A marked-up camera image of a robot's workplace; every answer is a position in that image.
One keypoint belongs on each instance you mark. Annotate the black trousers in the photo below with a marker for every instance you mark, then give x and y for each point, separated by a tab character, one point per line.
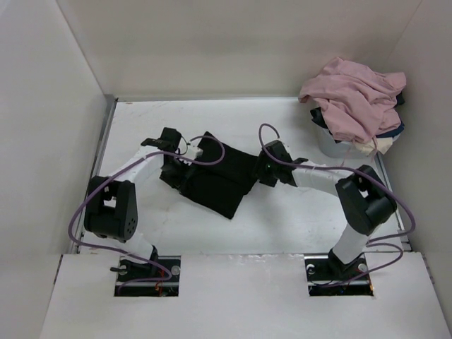
221	187

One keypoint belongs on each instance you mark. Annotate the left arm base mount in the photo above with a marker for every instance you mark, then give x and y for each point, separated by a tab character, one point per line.
142	279

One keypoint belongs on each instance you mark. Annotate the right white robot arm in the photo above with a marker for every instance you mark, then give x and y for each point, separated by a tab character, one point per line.
365	200

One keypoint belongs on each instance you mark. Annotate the pink garment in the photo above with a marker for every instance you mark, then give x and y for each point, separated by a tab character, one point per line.
357	104

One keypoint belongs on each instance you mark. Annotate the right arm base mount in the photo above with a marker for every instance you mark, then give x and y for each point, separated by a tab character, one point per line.
324	279

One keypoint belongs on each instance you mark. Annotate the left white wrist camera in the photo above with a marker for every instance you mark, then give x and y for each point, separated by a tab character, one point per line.
193	152

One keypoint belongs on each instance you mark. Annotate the beige garment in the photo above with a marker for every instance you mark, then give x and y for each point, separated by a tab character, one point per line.
374	146

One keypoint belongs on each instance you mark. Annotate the white laundry basket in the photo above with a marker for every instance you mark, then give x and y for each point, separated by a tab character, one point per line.
329	147

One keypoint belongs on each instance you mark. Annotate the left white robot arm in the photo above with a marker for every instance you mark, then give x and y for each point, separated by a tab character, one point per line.
111	209

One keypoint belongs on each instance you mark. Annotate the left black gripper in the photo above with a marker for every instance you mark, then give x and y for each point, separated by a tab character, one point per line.
179	182

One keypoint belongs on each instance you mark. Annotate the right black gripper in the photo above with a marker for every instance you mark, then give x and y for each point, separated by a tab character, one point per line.
262	161

